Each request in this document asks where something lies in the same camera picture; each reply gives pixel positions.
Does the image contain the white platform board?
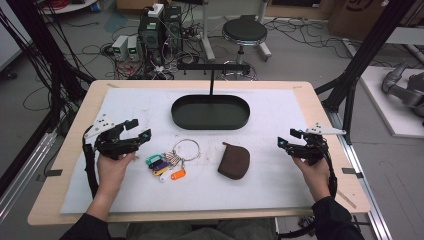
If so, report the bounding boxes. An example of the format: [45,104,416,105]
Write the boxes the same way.
[359,65,424,139]

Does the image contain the left hand-held gripper cable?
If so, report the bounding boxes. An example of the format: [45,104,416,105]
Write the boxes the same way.
[81,125,100,198]

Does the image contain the person's right hand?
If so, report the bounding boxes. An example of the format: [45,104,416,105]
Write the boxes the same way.
[292,155,332,203]

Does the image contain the black computer tower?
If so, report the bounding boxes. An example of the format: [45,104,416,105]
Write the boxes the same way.
[163,5,183,54]
[138,14,165,65]

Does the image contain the floor cable tangle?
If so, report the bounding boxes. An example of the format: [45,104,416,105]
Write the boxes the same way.
[266,16,351,59]
[81,41,203,81]

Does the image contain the white power strip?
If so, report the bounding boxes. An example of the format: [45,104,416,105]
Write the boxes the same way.
[147,3,165,18]

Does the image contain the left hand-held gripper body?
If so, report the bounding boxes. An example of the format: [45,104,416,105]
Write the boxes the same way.
[83,113,143,160]

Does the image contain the cardboard box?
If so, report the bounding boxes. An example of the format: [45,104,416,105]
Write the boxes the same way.
[328,0,424,43]

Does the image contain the black metal frame post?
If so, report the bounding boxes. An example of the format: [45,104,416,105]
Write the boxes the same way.
[0,0,96,134]
[314,0,418,145]

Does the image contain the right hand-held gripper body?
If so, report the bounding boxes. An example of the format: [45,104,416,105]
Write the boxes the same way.
[287,122,348,167]

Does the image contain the aluminium rail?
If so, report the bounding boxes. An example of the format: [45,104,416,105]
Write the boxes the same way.
[0,129,58,222]
[328,111,394,240]

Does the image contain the black round stool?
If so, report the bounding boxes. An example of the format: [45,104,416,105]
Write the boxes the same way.
[218,14,269,82]

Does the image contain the brown zip pouch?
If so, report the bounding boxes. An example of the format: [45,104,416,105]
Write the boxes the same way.
[217,141,251,181]

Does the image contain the white round table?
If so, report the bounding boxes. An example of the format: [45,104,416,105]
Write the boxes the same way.
[39,0,99,15]

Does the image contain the hand-held gripper cable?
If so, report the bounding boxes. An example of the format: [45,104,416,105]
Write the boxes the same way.
[278,146,338,239]
[81,125,100,198]

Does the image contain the person's left hand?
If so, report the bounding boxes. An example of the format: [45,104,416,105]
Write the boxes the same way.
[96,151,138,198]

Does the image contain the grey bench power supply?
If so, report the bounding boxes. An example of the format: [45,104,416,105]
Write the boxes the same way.
[111,34,129,62]
[127,35,141,62]

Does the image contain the black oval tray key rack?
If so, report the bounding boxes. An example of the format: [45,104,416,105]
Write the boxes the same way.
[170,63,252,131]

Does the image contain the right hand-held gripper cable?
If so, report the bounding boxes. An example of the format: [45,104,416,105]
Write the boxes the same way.
[278,146,338,239]

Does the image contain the white desk leg frame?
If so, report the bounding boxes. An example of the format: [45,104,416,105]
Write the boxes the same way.
[199,0,273,63]

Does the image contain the key ring with coloured tags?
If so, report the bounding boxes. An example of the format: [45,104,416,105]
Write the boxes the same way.
[145,138,202,183]

